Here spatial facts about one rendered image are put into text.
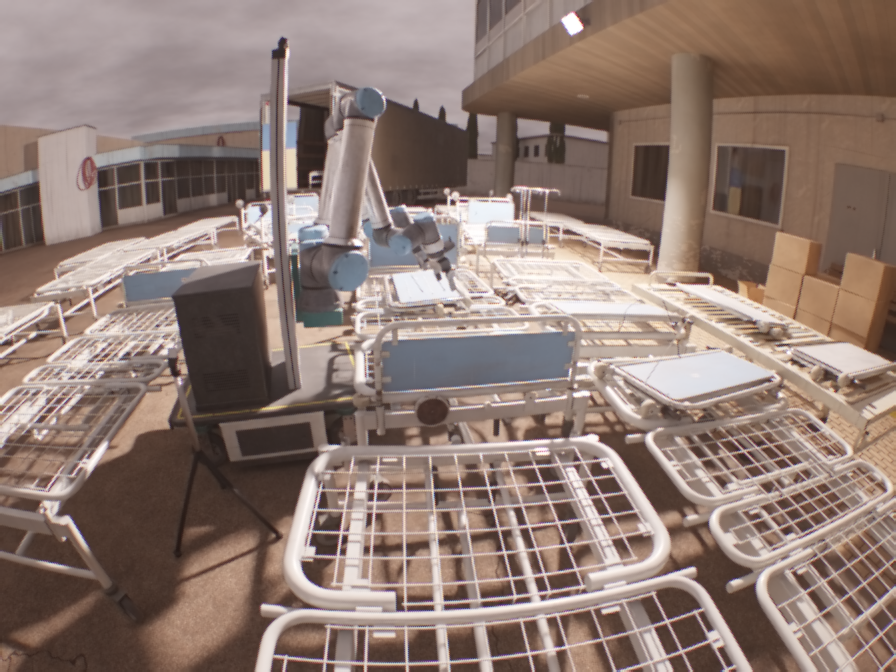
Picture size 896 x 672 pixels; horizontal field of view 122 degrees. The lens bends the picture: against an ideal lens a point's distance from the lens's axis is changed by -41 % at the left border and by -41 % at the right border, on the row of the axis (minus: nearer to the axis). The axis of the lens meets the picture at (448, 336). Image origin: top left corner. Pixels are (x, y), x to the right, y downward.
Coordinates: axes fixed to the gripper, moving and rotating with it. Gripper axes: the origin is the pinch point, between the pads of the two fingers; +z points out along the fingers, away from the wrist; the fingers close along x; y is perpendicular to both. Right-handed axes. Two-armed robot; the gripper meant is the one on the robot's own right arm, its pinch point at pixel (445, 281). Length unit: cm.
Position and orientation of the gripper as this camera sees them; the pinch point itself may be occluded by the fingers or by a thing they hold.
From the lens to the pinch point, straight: 189.6
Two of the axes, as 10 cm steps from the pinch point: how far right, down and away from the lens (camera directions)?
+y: -8.3, 5.0, -2.4
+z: 2.7, 7.4, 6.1
